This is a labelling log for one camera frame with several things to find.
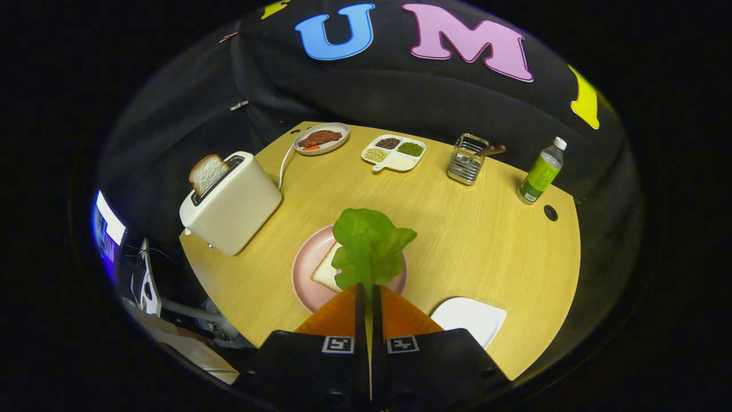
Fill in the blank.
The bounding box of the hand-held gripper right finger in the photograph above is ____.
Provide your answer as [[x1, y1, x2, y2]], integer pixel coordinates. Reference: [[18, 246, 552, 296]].
[[371, 283, 510, 412]]

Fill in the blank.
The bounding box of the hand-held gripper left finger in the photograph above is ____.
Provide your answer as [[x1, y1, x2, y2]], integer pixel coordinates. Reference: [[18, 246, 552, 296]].
[[232, 283, 371, 412]]

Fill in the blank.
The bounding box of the green lettuce leaf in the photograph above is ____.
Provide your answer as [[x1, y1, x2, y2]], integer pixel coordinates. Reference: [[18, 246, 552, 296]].
[[332, 208, 418, 298]]

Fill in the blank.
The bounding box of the toasted bread slice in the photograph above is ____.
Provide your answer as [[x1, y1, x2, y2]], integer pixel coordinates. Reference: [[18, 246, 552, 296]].
[[189, 154, 229, 196]]

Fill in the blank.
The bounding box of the white bread slice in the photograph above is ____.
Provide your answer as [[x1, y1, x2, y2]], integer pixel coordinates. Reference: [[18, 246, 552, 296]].
[[311, 243, 344, 292]]

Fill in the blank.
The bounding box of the pink round plate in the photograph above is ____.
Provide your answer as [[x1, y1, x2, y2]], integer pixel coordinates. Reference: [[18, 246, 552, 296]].
[[292, 225, 408, 314]]

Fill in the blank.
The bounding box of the white square plate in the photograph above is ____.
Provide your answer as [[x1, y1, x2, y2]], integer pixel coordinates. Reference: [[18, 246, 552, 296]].
[[430, 296, 508, 350]]

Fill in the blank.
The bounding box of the white divided dish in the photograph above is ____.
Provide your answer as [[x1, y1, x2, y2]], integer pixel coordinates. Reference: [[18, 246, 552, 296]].
[[361, 134, 427, 173]]

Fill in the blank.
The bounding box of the cream white toaster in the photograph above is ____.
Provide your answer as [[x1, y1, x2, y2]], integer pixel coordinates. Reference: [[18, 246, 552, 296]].
[[179, 151, 283, 256]]

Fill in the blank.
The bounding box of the red meat slice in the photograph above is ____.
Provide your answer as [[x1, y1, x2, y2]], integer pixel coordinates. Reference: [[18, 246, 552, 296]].
[[297, 130, 343, 148]]

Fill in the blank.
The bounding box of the oval grey plate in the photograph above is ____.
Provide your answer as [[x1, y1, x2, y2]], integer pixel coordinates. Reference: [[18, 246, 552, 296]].
[[293, 122, 350, 156]]

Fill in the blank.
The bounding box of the white curved object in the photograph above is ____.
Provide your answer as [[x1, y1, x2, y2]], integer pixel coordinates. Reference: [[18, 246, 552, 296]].
[[132, 237, 164, 316]]

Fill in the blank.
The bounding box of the green label plastic bottle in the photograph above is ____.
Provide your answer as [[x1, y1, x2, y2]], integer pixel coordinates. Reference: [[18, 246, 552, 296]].
[[518, 136, 568, 205]]

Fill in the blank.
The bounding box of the black backdrop cloth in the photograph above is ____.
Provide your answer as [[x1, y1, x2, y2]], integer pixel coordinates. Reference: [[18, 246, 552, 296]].
[[94, 0, 647, 367]]

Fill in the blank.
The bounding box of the lit computer monitor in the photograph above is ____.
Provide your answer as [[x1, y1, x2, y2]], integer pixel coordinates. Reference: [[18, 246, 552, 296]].
[[91, 190, 126, 281]]

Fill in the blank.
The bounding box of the white toaster cable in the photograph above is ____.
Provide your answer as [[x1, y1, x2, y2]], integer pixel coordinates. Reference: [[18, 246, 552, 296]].
[[279, 143, 298, 189]]

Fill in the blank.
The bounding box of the metal wire holder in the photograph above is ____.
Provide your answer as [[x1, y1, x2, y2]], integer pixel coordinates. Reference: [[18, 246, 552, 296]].
[[447, 133, 490, 186]]

